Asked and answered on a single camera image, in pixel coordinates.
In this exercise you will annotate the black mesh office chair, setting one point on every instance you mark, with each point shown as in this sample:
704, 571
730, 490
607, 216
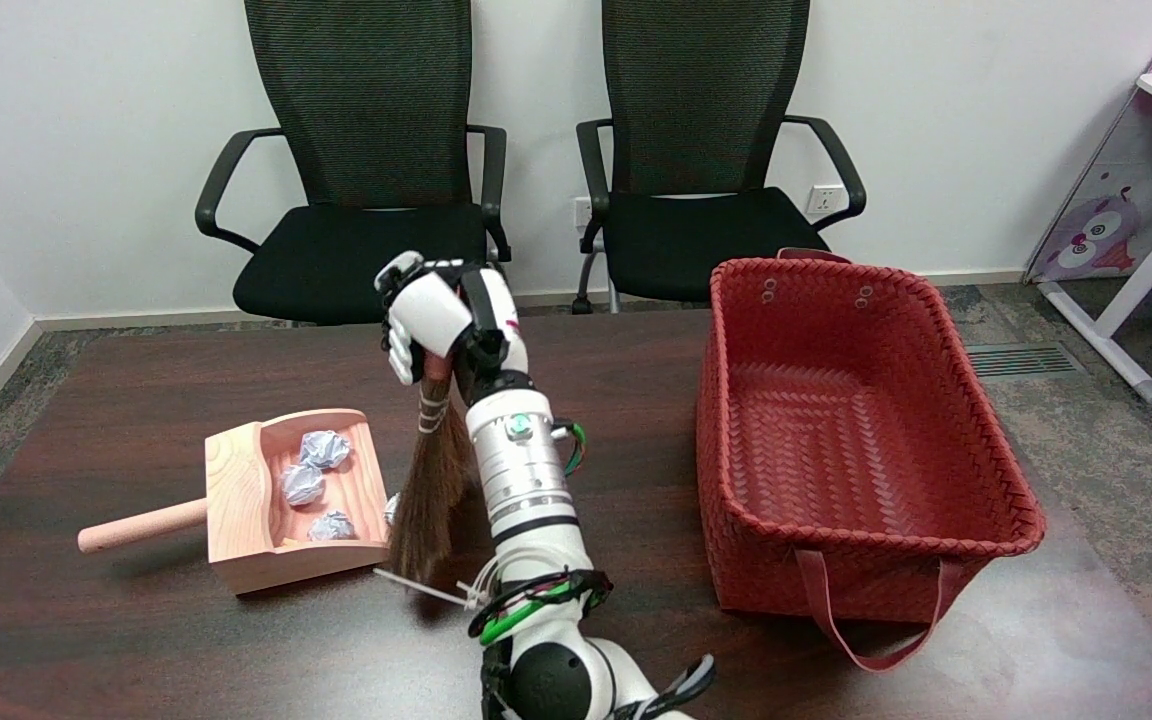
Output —
366, 240
676, 240

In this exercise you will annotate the white paper ball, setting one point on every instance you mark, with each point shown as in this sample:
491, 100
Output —
392, 508
303, 484
324, 448
332, 525

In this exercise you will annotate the white desk leg frame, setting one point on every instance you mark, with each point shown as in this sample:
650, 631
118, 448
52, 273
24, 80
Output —
1151, 270

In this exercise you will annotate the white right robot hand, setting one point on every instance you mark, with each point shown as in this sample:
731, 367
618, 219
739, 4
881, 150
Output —
436, 310

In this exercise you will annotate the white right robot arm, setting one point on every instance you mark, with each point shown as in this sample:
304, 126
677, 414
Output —
536, 520

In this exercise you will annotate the wooden dustpan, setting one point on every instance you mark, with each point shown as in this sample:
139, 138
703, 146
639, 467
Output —
236, 500

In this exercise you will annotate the floor vent grille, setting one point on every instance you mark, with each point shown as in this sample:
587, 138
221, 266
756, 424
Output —
1021, 359

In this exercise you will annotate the white zip tie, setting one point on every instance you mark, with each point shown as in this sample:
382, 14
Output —
426, 588

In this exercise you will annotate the pink owl print shelf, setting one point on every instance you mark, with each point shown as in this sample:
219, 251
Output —
1096, 235

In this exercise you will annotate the brown straw hand broom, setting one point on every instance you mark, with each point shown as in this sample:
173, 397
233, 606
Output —
431, 500

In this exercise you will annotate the red woven basket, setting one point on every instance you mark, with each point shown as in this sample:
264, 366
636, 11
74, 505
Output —
836, 440

